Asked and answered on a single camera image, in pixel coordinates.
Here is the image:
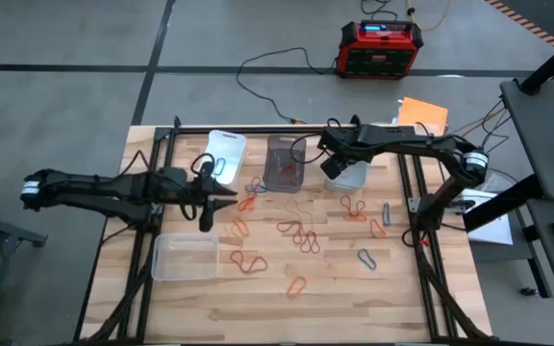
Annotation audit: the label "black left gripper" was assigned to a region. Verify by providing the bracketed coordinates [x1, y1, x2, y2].
[158, 161, 239, 234]

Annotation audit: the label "yellow rubber band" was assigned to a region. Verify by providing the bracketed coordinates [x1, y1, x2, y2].
[222, 218, 242, 240]
[284, 198, 315, 228]

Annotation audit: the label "off-white plastic basket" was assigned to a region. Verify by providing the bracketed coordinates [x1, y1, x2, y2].
[323, 160, 370, 194]

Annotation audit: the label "white plastic basket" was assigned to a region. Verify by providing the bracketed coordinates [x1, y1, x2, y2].
[203, 129, 248, 186]

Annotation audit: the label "clear plastic basket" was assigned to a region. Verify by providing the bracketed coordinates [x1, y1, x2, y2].
[150, 233, 220, 283]

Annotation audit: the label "orange paper sheet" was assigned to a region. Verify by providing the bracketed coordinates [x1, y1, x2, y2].
[396, 96, 450, 136]

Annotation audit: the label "smoky grey plastic basket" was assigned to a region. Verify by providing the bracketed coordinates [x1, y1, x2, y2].
[262, 134, 308, 194]

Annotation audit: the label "red portable power station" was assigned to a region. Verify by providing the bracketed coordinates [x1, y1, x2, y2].
[335, 19, 425, 81]

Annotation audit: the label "black desk leg beam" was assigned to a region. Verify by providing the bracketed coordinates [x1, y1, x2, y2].
[462, 172, 545, 234]

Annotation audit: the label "white papers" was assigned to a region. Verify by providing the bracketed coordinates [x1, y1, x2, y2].
[459, 186, 515, 247]

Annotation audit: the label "hazard striped floor strip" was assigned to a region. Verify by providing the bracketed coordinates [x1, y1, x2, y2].
[482, 0, 554, 49]

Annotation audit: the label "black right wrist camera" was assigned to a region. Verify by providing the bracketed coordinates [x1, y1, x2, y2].
[319, 155, 351, 181]

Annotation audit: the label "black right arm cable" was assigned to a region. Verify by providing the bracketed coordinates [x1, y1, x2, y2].
[288, 117, 341, 166]

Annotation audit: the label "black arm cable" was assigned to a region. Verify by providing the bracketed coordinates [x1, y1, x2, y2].
[117, 149, 215, 222]
[288, 117, 341, 166]

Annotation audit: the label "black aluminium frame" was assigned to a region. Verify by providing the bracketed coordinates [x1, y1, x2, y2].
[72, 113, 499, 346]

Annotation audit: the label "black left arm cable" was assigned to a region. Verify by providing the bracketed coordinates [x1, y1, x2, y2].
[117, 149, 215, 222]

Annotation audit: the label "yellow cable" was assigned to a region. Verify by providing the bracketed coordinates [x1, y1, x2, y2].
[405, 0, 452, 33]
[442, 106, 508, 153]

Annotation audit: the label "black power cable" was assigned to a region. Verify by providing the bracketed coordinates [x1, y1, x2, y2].
[235, 46, 340, 124]

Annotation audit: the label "black vertical post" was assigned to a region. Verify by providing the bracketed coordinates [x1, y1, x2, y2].
[518, 27, 554, 96]

